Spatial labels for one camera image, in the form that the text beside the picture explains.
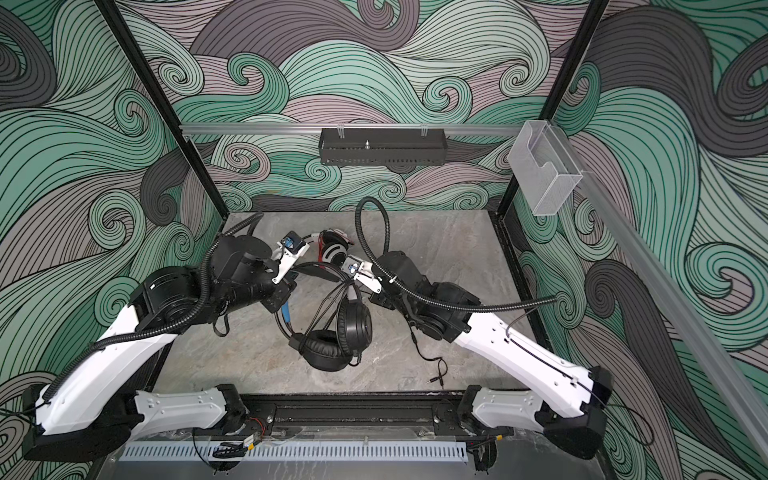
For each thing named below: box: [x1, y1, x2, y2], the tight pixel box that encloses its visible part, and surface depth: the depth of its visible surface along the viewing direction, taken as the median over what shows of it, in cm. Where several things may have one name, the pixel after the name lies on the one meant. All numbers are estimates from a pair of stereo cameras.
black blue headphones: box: [319, 261, 373, 372], surface depth 54 cm
